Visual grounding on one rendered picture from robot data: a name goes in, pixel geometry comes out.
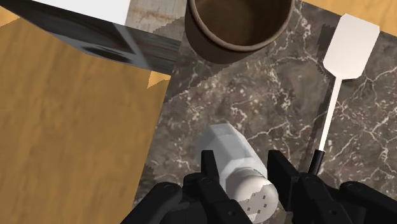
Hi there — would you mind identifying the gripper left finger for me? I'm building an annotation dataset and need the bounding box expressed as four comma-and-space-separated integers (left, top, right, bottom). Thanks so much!
121, 150, 253, 224

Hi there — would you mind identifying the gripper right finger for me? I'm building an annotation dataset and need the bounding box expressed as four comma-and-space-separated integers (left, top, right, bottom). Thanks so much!
267, 150, 397, 224

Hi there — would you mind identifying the white salt shaker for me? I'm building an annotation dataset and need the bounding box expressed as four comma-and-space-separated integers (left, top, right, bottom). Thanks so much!
196, 123, 279, 224

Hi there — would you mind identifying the brown cup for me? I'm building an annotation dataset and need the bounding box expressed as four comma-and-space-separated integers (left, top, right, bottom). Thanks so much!
185, 0, 295, 65

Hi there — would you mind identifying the white spatula with black handle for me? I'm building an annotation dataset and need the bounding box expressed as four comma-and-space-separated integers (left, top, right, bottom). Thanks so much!
307, 13, 380, 176

